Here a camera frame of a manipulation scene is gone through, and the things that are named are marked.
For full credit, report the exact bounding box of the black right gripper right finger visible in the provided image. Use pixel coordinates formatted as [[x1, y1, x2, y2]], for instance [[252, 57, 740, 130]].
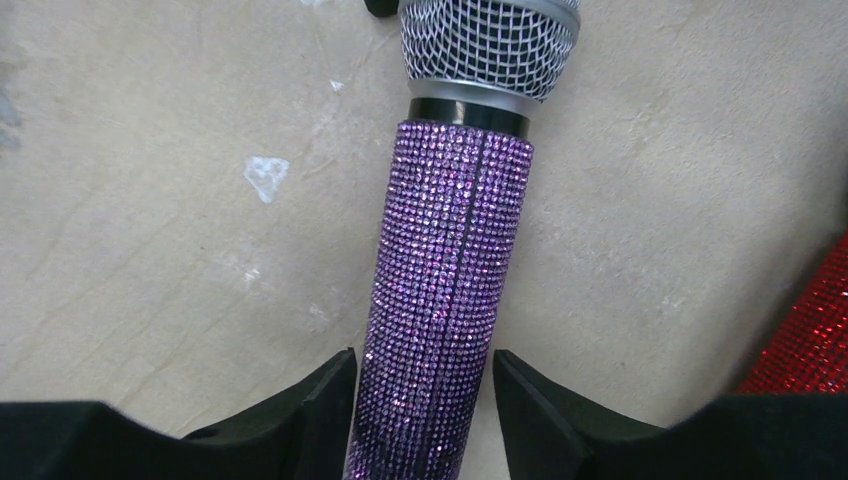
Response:
[[493, 350, 847, 479]]

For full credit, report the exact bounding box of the purple glitter microphone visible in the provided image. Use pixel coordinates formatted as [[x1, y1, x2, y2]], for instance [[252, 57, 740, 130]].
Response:
[[345, 1, 580, 479]]

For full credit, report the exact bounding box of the red glitter microphone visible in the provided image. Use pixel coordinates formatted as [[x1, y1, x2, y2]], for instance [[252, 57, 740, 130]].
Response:
[[735, 235, 847, 394]]

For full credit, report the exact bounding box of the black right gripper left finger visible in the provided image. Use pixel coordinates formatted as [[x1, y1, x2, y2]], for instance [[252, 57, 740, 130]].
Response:
[[1, 349, 357, 479]]

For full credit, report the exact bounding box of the tripod shock mount stand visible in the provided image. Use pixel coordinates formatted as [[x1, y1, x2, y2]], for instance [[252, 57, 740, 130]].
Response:
[[364, 0, 399, 19]]

